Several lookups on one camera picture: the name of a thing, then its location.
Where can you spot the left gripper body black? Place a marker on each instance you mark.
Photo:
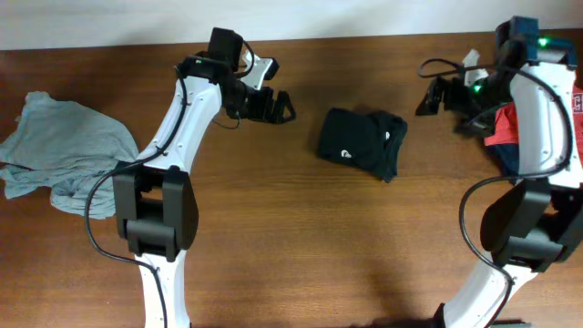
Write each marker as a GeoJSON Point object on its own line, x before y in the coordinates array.
{"type": "Point", "coordinates": [255, 104]}

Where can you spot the grey t-shirt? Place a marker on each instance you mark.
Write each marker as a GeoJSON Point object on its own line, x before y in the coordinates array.
{"type": "Point", "coordinates": [65, 147]}

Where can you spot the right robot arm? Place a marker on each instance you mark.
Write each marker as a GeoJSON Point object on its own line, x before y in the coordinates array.
{"type": "Point", "coordinates": [539, 221]}

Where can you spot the red printed t-shirt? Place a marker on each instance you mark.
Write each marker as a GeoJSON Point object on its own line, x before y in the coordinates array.
{"type": "Point", "coordinates": [506, 131]}

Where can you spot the black t-shirt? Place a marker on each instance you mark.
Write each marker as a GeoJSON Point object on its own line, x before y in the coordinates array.
{"type": "Point", "coordinates": [370, 142]}

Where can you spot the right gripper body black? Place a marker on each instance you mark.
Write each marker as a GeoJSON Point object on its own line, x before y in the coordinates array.
{"type": "Point", "coordinates": [476, 100]}

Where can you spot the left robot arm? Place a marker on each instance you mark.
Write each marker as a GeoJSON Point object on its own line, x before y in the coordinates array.
{"type": "Point", "coordinates": [156, 210]}

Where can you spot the navy blue garment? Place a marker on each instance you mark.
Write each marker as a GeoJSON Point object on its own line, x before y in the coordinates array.
{"type": "Point", "coordinates": [507, 157]}

